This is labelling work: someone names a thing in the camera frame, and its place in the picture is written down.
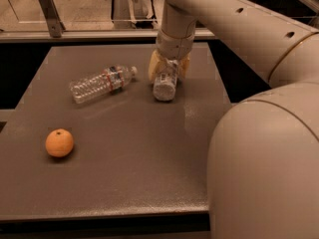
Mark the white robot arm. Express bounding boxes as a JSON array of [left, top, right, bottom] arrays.
[[149, 0, 319, 239]]

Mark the clear red-label plastic bottle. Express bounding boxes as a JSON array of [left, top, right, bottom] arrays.
[[69, 66, 138, 104]]

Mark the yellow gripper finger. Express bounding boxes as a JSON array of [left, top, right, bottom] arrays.
[[178, 55, 190, 78], [148, 50, 163, 83]]

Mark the left metal bracket post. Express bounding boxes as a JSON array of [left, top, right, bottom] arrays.
[[38, 0, 65, 38]]

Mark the orange fruit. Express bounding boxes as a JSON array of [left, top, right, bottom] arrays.
[[45, 128, 74, 157]]

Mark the grey table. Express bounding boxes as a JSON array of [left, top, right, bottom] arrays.
[[0, 42, 233, 239]]

